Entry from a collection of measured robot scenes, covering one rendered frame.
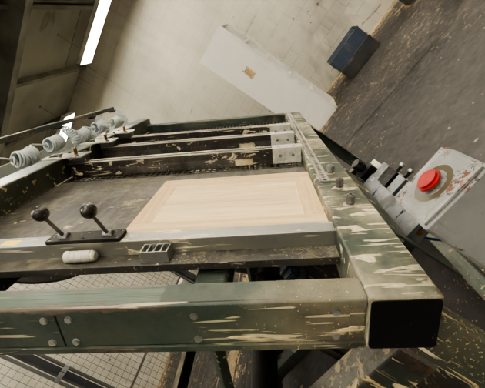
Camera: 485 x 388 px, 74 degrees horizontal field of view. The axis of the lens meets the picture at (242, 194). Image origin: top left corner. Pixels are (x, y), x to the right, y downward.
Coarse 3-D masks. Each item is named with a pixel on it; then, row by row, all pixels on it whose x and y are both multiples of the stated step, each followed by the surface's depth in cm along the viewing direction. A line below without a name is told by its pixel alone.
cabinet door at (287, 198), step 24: (168, 192) 116; (192, 192) 115; (216, 192) 113; (240, 192) 110; (264, 192) 108; (288, 192) 106; (312, 192) 104; (144, 216) 98; (168, 216) 97; (192, 216) 96; (216, 216) 94; (240, 216) 93; (264, 216) 91; (288, 216) 89; (312, 216) 88
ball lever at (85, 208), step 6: (84, 204) 73; (90, 204) 73; (84, 210) 72; (90, 210) 73; (96, 210) 74; (84, 216) 73; (90, 216) 73; (96, 216) 77; (96, 222) 77; (102, 228) 79; (102, 234) 81; (108, 234) 81
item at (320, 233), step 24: (0, 240) 87; (24, 240) 86; (144, 240) 80; (168, 240) 79; (192, 240) 79; (216, 240) 78; (240, 240) 78; (264, 240) 78; (288, 240) 77; (312, 240) 77
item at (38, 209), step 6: (36, 210) 74; (42, 210) 74; (48, 210) 76; (36, 216) 74; (42, 216) 74; (48, 216) 76; (48, 222) 78; (54, 228) 80; (60, 234) 82; (66, 234) 83
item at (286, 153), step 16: (288, 144) 146; (80, 160) 149; (96, 160) 152; (112, 160) 148; (128, 160) 147; (144, 160) 147; (160, 160) 146; (176, 160) 146; (192, 160) 146; (208, 160) 145; (224, 160) 145; (256, 160) 144; (272, 160) 143; (288, 160) 143; (80, 176) 152
